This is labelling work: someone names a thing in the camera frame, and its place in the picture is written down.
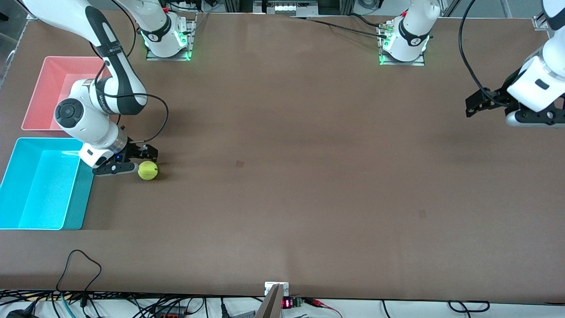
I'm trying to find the black cable to arm base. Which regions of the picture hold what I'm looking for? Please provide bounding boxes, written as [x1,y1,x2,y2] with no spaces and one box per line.
[292,15,390,39]

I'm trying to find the pink plastic bin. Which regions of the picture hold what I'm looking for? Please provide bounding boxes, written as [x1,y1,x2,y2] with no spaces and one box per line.
[21,56,121,132]

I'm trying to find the red clip wire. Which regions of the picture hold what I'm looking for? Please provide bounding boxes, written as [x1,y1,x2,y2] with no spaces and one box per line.
[304,298,343,318]

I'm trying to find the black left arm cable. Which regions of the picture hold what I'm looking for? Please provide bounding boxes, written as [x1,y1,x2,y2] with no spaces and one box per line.
[458,0,508,106]

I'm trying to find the black oval looped cable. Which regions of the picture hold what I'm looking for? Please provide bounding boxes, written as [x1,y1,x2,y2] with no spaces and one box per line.
[448,300,491,313]

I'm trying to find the lit control box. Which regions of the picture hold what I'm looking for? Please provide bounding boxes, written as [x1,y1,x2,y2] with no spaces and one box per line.
[253,0,319,16]

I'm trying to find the blue plastic bin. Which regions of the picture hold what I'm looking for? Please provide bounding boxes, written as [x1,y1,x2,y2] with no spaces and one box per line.
[0,137,95,231]

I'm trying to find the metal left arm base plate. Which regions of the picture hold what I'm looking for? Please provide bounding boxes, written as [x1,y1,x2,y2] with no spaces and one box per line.
[377,22,426,67]

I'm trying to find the thin black looped cable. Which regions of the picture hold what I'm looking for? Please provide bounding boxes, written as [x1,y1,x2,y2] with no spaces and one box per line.
[56,250,102,306]

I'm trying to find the yellow-green tennis ball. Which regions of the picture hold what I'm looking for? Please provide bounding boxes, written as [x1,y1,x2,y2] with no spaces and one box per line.
[138,161,159,181]

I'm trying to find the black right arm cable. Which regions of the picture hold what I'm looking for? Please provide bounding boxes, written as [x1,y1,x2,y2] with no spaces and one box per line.
[94,0,170,147]

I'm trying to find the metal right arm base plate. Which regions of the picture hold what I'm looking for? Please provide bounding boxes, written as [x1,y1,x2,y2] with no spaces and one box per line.
[146,13,197,61]

